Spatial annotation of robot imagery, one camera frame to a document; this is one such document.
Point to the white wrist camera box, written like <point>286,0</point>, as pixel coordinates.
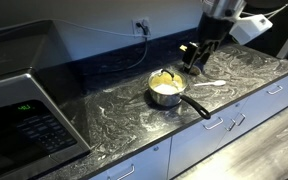
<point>250,30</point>

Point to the white kitchen cabinet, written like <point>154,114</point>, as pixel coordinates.
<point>190,146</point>

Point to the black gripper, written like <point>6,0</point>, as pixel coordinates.
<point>214,31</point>

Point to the white wall outlet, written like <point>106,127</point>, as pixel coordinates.
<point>140,26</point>

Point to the black and silver microwave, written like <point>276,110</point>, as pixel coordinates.
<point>17,133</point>

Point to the round silver cabinet lock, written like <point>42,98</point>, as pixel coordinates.
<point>155,148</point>

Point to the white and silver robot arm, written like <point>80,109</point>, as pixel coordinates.
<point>220,8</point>

